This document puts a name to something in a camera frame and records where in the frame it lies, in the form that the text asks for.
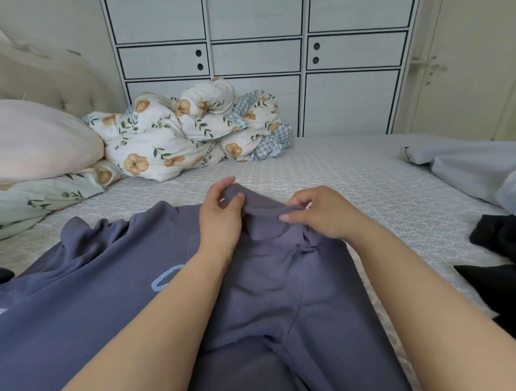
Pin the person's left hand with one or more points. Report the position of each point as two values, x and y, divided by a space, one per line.
219 221

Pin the person's right hand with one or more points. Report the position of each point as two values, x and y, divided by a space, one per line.
326 213

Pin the bed with grey patterned sheet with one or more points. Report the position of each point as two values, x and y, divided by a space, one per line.
363 169

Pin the light blue hooded jacket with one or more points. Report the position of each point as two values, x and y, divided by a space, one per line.
476 169

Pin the person's left forearm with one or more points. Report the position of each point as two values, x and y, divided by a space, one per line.
153 330

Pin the person's right forearm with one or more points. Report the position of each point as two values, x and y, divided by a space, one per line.
435 314

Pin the floral bunched quilt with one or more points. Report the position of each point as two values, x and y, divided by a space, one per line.
270 133

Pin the floral pillow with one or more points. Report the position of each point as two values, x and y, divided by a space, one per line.
48 197

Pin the white wardrobe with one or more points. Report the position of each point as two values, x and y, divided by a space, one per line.
258 40

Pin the white door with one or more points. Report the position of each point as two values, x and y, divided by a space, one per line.
459 72

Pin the pink plush pillow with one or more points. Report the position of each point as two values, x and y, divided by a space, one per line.
44 137

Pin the beige tufted headboard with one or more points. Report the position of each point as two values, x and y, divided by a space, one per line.
56 72

